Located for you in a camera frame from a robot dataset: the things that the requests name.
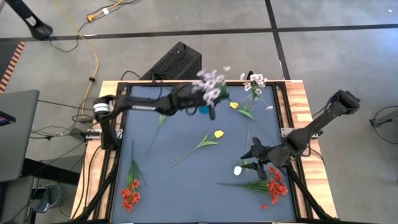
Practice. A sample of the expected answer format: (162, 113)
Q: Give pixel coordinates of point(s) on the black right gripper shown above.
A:
(276, 155)

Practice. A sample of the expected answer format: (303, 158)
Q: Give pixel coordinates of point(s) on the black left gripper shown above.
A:
(183, 98)

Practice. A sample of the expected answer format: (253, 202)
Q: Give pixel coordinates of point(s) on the white blossom spray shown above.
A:
(256, 79)
(211, 88)

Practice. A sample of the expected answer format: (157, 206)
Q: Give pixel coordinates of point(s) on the green leafy stem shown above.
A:
(162, 119)

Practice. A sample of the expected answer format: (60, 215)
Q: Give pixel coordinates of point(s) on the red flower bunch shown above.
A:
(276, 188)
(134, 183)

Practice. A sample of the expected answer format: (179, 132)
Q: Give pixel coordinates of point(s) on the yellow tulip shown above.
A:
(234, 105)
(219, 134)

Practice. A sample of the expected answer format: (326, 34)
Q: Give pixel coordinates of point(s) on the clear glass vase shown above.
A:
(250, 102)

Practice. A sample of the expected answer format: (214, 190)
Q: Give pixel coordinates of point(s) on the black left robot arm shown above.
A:
(140, 105)

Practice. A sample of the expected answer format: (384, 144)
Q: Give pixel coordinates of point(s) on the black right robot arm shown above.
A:
(320, 121)

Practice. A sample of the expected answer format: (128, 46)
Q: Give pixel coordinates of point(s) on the black computer tower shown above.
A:
(174, 62)

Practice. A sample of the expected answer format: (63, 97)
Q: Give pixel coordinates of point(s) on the red fallen petal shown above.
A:
(264, 206)

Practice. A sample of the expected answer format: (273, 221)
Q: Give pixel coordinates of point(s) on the black stand base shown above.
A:
(38, 31)

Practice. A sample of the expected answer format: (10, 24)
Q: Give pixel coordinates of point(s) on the blue grey pouch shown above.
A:
(49, 199)

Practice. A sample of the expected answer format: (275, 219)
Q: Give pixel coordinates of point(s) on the grey desk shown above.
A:
(18, 140)

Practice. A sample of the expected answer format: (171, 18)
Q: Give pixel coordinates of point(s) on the black device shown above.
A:
(6, 119)

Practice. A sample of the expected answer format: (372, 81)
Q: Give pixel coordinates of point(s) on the black mat orange stripes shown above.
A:
(6, 59)

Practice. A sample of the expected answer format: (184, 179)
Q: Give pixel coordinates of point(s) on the silver base bracket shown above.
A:
(93, 134)
(285, 132)

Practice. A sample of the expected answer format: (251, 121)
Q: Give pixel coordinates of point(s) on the black table frame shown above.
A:
(136, 83)

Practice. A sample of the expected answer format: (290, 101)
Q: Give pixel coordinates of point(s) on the black frame strut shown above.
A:
(308, 193)
(98, 189)

